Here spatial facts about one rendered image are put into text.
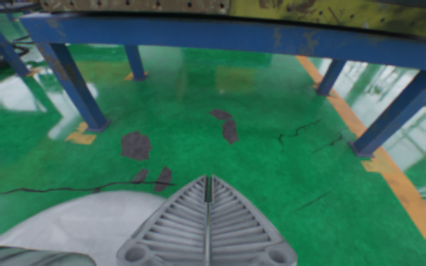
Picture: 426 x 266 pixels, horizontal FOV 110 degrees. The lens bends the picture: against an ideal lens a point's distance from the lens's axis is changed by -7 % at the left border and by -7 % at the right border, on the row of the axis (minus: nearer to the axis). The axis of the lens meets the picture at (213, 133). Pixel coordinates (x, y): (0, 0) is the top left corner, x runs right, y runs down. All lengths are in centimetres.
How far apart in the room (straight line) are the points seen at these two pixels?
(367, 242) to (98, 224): 98
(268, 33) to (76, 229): 81
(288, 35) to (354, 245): 87
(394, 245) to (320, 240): 32
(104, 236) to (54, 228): 11
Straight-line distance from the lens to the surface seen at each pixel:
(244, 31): 69
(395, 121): 120
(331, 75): 171
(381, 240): 106
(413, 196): 135
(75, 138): 131
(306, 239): 87
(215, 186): 16
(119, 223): 46
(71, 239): 56
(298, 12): 68
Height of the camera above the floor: 75
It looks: 45 degrees down
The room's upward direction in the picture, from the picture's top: 2 degrees clockwise
